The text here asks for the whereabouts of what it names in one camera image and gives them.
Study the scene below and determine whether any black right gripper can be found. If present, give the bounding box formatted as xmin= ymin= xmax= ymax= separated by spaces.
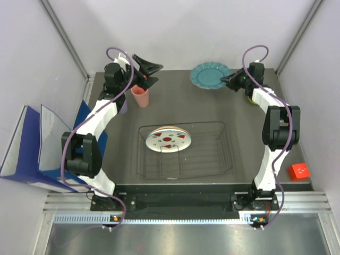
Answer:
xmin=220 ymin=67 xmax=251 ymax=92

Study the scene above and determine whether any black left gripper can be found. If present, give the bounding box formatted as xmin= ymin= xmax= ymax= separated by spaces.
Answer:
xmin=119 ymin=55 xmax=163 ymax=92

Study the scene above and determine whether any teal scalloped plate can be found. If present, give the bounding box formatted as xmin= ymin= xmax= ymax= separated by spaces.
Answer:
xmin=190 ymin=62 xmax=231 ymax=90

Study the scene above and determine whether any pink plastic cup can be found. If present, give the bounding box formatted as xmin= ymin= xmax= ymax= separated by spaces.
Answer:
xmin=131 ymin=85 xmax=149 ymax=108

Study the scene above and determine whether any yellow-green plastic bowl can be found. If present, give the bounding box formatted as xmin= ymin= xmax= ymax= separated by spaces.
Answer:
xmin=247 ymin=97 xmax=257 ymax=105

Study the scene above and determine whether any purple plastic cup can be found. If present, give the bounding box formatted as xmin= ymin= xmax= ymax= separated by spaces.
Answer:
xmin=119 ymin=99 xmax=128 ymax=115

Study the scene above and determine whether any white patterned plate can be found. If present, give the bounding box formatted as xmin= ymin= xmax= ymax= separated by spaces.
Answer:
xmin=145 ymin=129 xmax=192 ymax=153

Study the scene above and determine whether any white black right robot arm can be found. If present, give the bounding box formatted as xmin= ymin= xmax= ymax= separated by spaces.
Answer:
xmin=220 ymin=62 xmax=301 ymax=210

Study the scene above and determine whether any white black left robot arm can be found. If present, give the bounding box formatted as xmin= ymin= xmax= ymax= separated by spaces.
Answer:
xmin=61 ymin=54 xmax=163 ymax=211

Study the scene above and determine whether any beige plate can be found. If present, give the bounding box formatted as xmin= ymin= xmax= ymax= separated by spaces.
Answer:
xmin=152 ymin=126 xmax=190 ymax=134

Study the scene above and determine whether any blue folder right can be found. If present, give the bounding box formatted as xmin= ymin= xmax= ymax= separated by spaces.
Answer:
xmin=39 ymin=99 xmax=109 ymax=193

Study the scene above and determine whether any red plastic block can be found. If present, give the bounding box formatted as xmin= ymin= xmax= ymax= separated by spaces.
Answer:
xmin=287 ymin=163 xmax=311 ymax=181

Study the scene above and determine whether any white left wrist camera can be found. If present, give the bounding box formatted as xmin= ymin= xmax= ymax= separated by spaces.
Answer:
xmin=114 ymin=53 xmax=131 ymax=66

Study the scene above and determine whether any black wire dish rack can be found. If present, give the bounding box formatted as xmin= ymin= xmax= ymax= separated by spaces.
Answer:
xmin=137 ymin=121 xmax=235 ymax=180

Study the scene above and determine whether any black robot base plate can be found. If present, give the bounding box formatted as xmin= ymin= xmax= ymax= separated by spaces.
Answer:
xmin=90 ymin=183 xmax=279 ymax=213

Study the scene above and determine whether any blue ring binder middle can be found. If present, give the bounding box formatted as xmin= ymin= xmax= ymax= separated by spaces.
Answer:
xmin=38 ymin=105 xmax=70 ymax=172

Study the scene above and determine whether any blue ring binder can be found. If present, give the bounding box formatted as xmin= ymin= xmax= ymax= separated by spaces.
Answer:
xmin=38 ymin=105 xmax=70 ymax=172
xmin=1 ymin=106 xmax=43 ymax=184

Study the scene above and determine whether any grey slotted cable duct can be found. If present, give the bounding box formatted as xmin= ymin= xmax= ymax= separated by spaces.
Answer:
xmin=53 ymin=213 xmax=265 ymax=225

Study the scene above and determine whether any blue ring binder left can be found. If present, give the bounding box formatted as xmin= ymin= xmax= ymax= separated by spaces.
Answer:
xmin=1 ymin=106 xmax=43 ymax=184

